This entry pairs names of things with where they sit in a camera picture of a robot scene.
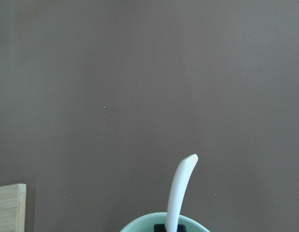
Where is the bamboo cutting board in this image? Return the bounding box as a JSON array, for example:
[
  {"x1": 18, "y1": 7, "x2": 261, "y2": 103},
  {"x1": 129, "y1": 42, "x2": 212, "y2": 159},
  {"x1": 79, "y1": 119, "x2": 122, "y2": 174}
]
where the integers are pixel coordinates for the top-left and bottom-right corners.
[{"x1": 0, "y1": 184, "x2": 27, "y2": 232}]

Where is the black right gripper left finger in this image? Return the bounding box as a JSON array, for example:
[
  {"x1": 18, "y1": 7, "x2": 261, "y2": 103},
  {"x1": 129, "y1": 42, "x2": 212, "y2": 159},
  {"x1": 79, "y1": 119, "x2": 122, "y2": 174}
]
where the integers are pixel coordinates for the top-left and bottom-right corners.
[{"x1": 154, "y1": 224, "x2": 166, "y2": 232}]

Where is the mint green bowl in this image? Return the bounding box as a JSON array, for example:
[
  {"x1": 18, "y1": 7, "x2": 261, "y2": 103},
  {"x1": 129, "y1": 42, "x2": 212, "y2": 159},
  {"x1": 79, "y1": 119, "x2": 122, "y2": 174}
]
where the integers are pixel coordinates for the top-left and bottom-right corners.
[{"x1": 121, "y1": 212, "x2": 209, "y2": 232}]

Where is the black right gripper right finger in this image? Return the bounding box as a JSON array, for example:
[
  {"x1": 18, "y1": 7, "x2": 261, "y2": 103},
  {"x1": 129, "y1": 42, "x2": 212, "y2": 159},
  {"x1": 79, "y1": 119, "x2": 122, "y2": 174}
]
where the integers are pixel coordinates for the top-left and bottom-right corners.
[{"x1": 177, "y1": 224, "x2": 186, "y2": 232}]

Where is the white ceramic soup spoon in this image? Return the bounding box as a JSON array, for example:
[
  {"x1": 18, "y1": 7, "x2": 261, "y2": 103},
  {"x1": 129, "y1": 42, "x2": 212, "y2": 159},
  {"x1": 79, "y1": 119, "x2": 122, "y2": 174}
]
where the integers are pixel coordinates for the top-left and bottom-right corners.
[{"x1": 165, "y1": 154, "x2": 198, "y2": 232}]

